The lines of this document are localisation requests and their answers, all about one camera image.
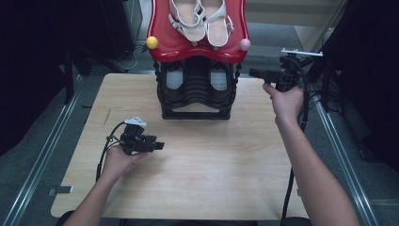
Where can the grey metal table bracket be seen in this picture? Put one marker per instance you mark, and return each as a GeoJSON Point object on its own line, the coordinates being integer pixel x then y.
{"type": "Point", "coordinates": [61, 190]}

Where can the dark curtain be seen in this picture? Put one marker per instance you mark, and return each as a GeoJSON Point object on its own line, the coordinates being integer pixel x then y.
{"type": "Point", "coordinates": [376, 78]}
{"type": "Point", "coordinates": [31, 62]}

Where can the white buckled high-heel shoe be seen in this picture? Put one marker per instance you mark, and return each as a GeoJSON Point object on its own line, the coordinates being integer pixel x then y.
{"type": "Point", "coordinates": [188, 22]}
{"type": "Point", "coordinates": [216, 28]}

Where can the dark cabinet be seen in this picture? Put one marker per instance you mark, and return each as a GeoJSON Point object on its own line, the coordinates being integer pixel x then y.
{"type": "Point", "coordinates": [119, 28]}

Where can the person's right hand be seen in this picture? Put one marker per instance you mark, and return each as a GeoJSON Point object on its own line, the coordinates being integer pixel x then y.
{"type": "Point", "coordinates": [287, 105]}

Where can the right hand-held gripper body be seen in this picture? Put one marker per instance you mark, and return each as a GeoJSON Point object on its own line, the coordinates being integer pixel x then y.
{"type": "Point", "coordinates": [288, 75]}

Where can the metal floor rail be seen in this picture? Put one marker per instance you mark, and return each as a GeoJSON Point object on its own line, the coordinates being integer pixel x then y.
{"type": "Point", "coordinates": [40, 163]}
{"type": "Point", "coordinates": [345, 163]}

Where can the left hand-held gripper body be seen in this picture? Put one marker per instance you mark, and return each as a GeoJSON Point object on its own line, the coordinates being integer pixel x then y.
{"type": "Point", "coordinates": [131, 139]}

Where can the red and black shoe rack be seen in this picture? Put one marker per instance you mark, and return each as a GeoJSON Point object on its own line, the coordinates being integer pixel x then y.
{"type": "Point", "coordinates": [197, 51]}

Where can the black metal stand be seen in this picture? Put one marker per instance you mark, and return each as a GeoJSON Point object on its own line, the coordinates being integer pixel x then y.
{"type": "Point", "coordinates": [69, 81]}

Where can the person's left hand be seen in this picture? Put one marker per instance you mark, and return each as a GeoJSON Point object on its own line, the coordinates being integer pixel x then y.
{"type": "Point", "coordinates": [117, 163]}

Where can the black tripod stand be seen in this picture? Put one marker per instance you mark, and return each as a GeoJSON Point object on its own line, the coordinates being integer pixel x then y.
{"type": "Point", "coordinates": [326, 88]}

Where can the black leather dress shoe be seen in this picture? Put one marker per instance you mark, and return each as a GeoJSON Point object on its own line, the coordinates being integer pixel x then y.
{"type": "Point", "coordinates": [219, 80]}
{"type": "Point", "coordinates": [174, 80]}

